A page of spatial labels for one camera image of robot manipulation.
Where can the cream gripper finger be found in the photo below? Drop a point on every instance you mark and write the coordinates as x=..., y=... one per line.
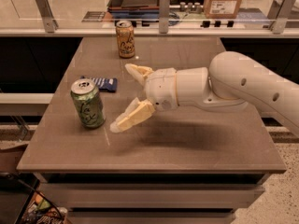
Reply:
x=136, y=112
x=139, y=73

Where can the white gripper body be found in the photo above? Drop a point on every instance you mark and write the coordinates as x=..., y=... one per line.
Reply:
x=162, y=89

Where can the green LaCroix can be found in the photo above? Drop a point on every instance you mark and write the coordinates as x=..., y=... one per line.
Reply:
x=87, y=101

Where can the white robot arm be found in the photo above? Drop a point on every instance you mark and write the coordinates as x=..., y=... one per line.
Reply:
x=232, y=81

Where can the orange LaCroix can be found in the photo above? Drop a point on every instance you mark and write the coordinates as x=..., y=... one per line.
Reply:
x=125, y=39

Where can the blue striped snack packet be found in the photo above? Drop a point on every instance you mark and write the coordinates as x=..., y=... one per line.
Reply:
x=105, y=84

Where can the glass barrier panel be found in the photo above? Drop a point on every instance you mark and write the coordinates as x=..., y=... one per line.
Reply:
x=66, y=17

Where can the grey table drawer unit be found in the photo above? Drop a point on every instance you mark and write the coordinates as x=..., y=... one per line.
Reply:
x=95, y=203

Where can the cardboard box with label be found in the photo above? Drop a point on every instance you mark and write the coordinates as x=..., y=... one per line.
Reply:
x=221, y=9

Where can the colourful snack bag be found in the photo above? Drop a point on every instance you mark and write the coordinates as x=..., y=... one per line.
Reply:
x=41, y=211

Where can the middle metal glass bracket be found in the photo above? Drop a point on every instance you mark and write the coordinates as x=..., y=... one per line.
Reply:
x=163, y=16

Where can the metal glass bracket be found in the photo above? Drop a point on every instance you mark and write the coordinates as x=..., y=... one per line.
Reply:
x=163, y=16
x=279, y=24
x=50, y=24

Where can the left metal glass bracket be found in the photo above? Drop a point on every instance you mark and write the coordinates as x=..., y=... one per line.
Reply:
x=50, y=24

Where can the right metal glass bracket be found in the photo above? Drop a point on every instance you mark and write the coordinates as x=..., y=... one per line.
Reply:
x=279, y=24

